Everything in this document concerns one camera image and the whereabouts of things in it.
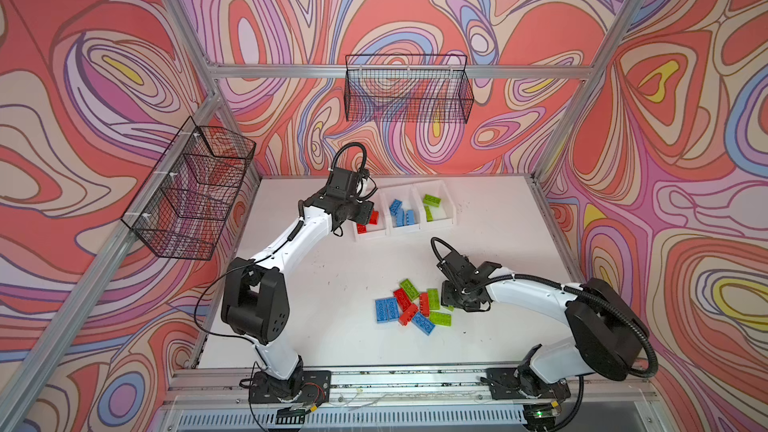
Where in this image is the blue lego brick top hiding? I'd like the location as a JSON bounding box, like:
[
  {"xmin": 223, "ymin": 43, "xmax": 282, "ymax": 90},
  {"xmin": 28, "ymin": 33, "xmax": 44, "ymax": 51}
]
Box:
[{"xmin": 389, "ymin": 199, "xmax": 402, "ymax": 216}]

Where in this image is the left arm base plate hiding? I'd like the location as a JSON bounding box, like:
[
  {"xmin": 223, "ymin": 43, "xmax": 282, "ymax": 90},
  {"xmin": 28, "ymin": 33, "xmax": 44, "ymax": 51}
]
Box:
[{"xmin": 239, "ymin": 370, "xmax": 332, "ymax": 406}]

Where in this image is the black wire basket left wall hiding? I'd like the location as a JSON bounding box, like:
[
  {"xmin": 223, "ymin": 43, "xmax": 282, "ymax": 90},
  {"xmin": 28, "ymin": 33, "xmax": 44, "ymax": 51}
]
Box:
[{"xmin": 121, "ymin": 118, "xmax": 255, "ymax": 261}]

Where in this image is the green lego brick bottom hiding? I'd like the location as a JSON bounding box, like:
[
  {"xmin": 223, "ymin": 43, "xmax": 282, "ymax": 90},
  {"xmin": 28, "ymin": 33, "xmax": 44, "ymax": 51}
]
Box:
[{"xmin": 428, "ymin": 311, "xmax": 452, "ymax": 327}]

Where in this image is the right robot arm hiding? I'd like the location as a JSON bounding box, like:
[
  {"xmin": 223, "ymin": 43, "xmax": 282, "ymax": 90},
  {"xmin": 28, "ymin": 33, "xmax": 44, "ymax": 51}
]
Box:
[{"xmin": 437, "ymin": 250, "xmax": 659, "ymax": 398}]

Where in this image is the blue double lego brick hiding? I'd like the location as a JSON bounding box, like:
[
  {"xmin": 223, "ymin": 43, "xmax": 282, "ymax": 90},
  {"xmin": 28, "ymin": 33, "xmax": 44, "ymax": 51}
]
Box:
[{"xmin": 374, "ymin": 297, "xmax": 400, "ymax": 324}]

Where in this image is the middle white bin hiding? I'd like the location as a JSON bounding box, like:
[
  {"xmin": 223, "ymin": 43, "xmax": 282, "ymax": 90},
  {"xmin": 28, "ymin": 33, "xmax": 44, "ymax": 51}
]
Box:
[{"xmin": 380, "ymin": 185, "xmax": 420, "ymax": 236}]

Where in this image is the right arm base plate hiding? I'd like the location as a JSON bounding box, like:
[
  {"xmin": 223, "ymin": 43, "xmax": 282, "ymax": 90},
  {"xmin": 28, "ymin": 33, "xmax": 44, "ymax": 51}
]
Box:
[{"xmin": 480, "ymin": 367, "xmax": 571, "ymax": 401}]

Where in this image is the left white bin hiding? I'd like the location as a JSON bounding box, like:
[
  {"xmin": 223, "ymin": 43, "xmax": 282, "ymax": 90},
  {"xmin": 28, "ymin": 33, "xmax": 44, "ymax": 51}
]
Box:
[{"xmin": 345, "ymin": 192, "xmax": 387, "ymax": 242}]

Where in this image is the green lego brick tilted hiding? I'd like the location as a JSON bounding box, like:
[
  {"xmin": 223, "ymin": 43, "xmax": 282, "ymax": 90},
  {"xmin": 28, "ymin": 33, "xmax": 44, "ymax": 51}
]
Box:
[{"xmin": 400, "ymin": 279, "xmax": 420, "ymax": 301}]

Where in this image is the green lego brick narrow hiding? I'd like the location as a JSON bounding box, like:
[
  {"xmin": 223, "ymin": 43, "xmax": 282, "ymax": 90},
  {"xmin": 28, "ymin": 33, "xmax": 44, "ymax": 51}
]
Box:
[{"xmin": 424, "ymin": 205, "xmax": 434, "ymax": 222}]

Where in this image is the white bin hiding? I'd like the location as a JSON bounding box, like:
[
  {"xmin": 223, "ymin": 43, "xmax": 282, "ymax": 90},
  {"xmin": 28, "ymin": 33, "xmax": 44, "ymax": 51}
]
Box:
[
  {"xmin": 380, "ymin": 185, "xmax": 420, "ymax": 236},
  {"xmin": 414, "ymin": 180, "xmax": 457, "ymax": 231},
  {"xmin": 345, "ymin": 192, "xmax": 387, "ymax": 242}
]

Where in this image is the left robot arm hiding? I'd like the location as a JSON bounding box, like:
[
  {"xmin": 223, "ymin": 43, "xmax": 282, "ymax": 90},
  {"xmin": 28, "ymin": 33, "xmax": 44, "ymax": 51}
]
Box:
[{"xmin": 220, "ymin": 142, "xmax": 377, "ymax": 382}]

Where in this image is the black wire basket wall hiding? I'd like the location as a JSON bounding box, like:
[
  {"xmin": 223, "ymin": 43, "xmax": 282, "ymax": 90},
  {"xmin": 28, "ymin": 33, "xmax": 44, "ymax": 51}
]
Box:
[
  {"xmin": 121, "ymin": 118, "xmax": 255, "ymax": 261},
  {"xmin": 343, "ymin": 53, "xmax": 475, "ymax": 124}
]

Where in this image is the black wire basket back wall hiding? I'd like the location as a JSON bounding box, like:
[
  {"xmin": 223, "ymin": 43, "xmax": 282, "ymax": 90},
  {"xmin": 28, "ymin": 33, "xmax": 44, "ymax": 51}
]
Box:
[{"xmin": 343, "ymin": 53, "xmax": 475, "ymax": 124}]

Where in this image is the red lego brick upright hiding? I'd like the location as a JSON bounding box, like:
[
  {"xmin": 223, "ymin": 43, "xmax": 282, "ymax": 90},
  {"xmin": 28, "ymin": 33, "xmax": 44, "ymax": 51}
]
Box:
[{"xmin": 419, "ymin": 292, "xmax": 430, "ymax": 318}]

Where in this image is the blue lego brick bottom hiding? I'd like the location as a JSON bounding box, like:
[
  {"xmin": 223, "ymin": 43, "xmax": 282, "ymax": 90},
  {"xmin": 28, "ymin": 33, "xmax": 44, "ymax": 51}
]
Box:
[{"xmin": 411, "ymin": 312, "xmax": 435, "ymax": 336}]

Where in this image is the large green lego brick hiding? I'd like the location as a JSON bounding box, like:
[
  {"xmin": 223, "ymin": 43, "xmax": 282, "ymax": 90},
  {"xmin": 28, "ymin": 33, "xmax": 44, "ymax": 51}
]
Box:
[{"xmin": 427, "ymin": 288, "xmax": 441, "ymax": 311}]

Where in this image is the right white bin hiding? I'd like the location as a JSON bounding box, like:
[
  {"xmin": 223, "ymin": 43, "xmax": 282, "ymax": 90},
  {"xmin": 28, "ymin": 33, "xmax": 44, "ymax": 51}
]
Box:
[{"xmin": 414, "ymin": 180, "xmax": 457, "ymax": 231}]

